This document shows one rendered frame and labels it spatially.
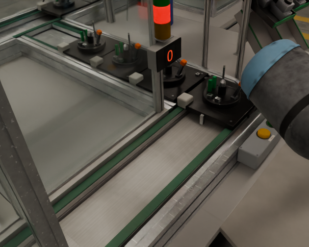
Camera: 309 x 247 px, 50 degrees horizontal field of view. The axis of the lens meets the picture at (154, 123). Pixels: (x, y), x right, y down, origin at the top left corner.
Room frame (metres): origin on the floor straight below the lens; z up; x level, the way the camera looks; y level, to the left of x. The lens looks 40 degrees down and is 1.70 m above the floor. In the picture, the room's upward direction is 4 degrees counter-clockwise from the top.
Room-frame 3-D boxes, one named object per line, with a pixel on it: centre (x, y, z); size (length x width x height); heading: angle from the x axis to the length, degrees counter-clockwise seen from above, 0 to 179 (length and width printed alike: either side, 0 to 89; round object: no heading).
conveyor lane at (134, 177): (0.80, -0.04, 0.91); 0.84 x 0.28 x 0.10; 137
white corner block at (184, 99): (1.00, -0.12, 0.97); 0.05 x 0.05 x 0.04; 47
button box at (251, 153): (0.80, -0.36, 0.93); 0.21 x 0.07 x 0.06; 137
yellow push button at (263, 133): (0.80, -0.36, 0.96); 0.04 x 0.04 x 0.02
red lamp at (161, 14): (0.95, -0.04, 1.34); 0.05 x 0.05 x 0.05
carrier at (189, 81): (1.18, -0.07, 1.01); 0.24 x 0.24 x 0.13; 47
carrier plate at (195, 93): (1.01, -0.26, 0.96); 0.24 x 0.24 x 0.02; 47
